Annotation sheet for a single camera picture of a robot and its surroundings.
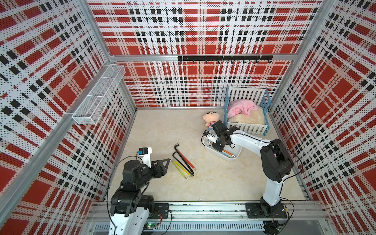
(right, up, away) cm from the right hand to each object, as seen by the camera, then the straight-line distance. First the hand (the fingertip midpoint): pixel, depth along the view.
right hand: (219, 143), depth 94 cm
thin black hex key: (-30, -8, +2) cm, 31 cm away
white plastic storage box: (+5, -6, -2) cm, 8 cm away
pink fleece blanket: (+13, +24, +7) cm, 29 cm away
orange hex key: (+3, -4, -2) cm, 6 cm away
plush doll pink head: (-4, +18, +12) cm, 22 cm away
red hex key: (-19, -13, -3) cm, 23 cm away
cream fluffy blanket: (+29, +17, +11) cm, 35 cm away
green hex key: (-26, -15, -5) cm, 31 cm away
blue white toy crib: (+34, +33, +17) cm, 50 cm away
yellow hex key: (-23, -15, -5) cm, 28 cm away
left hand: (-30, -6, -21) cm, 37 cm away
